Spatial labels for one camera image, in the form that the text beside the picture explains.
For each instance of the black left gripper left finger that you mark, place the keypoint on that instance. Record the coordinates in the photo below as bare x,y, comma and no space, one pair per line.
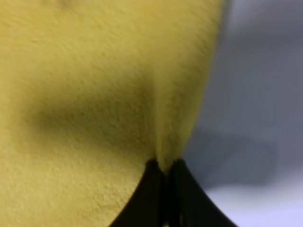
147,205

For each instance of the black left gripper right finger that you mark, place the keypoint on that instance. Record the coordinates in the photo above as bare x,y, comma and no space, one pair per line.
188,204

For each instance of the yellow towel with black trim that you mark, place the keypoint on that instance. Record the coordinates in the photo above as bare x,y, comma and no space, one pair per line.
90,91

